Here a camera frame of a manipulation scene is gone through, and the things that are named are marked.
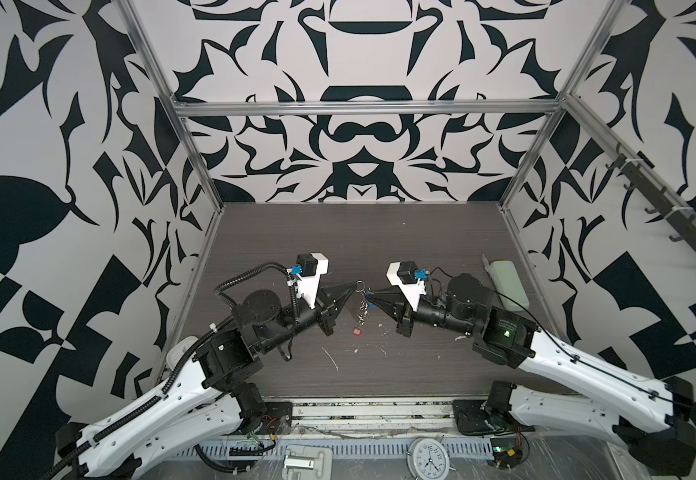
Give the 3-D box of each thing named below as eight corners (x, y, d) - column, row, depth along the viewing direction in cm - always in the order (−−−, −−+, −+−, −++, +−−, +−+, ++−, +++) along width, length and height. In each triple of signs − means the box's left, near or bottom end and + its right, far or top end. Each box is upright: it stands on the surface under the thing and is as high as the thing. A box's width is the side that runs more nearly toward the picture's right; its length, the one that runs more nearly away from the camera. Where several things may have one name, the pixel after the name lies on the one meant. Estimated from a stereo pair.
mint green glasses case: (501, 311, 95) (506, 305, 92) (486, 266, 105) (490, 260, 102) (525, 311, 95) (530, 305, 92) (507, 266, 105) (512, 260, 102)
